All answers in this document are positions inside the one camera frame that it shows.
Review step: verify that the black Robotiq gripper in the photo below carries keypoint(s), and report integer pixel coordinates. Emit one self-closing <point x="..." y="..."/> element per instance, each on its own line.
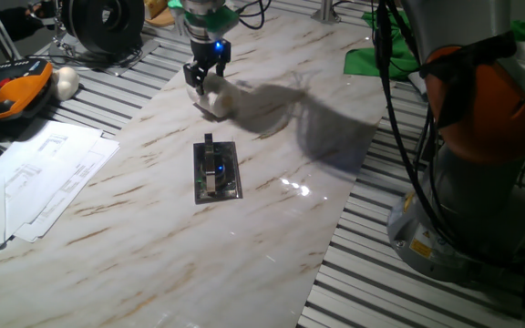
<point x="210" y="52"/>

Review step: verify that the white toilet paper roll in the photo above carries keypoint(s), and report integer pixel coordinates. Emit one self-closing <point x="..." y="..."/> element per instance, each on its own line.
<point x="219" y="98"/>

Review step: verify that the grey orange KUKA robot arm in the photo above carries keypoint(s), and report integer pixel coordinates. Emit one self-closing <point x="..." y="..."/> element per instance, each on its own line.
<point x="472" y="191"/>

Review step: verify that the black filament spool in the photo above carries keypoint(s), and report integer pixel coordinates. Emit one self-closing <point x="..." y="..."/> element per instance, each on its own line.
<point x="103" y="25"/>

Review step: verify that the white computer mouse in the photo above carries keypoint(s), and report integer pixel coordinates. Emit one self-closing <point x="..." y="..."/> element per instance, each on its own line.
<point x="65" y="83"/>

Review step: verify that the green cloth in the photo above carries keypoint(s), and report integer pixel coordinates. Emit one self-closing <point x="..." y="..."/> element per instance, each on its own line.
<point x="367" y="64"/>

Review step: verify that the marble pattern board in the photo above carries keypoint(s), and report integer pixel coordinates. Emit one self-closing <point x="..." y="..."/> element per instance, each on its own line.
<point x="153" y="228"/>

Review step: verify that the orange black teach pendant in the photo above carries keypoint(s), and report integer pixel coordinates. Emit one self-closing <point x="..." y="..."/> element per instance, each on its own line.
<point x="16" y="91"/>

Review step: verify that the white cloth piece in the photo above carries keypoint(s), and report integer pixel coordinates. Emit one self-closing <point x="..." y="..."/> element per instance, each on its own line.
<point x="417" y="84"/>

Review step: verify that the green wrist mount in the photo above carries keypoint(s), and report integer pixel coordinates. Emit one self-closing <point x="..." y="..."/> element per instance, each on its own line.
<point x="217" y="20"/>

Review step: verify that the grey spool base plate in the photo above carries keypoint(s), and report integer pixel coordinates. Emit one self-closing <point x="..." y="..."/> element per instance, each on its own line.
<point x="146" y="48"/>

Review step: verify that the aluminium frame beam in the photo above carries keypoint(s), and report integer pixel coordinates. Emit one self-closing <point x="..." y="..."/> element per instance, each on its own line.
<point x="325" y="11"/>

